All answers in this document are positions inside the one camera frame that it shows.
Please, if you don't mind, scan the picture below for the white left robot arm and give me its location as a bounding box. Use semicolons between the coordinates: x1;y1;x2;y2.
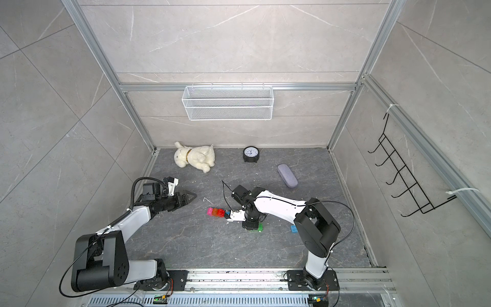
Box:
65;177;197;298

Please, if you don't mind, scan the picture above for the white wire mesh basket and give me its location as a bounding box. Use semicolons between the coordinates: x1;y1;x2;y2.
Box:
182;85;275;121

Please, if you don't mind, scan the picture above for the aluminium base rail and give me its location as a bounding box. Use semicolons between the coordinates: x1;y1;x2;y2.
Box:
72;267;404;307

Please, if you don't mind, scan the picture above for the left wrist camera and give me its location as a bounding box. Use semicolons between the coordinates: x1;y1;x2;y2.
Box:
165;177;179;196

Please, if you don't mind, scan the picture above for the black round alarm clock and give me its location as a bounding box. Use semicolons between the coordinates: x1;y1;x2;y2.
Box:
242;146;260;163

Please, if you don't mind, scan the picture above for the white plush dog toy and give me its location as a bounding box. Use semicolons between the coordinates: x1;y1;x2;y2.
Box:
174;141;216;173

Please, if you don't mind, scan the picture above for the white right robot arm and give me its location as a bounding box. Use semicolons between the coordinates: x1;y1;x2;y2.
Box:
226;185;355;291

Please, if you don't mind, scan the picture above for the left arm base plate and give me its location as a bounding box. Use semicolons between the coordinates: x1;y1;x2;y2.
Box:
134;270;189;291

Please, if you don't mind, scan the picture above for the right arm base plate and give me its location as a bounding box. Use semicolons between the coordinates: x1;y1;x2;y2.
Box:
284;269;340;291

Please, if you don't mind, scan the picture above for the purple glasses case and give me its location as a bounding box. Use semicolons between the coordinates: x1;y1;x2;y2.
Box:
277;164;298;189

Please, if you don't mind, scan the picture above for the black wire hook rack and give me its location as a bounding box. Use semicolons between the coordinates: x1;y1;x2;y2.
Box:
368;113;457;217

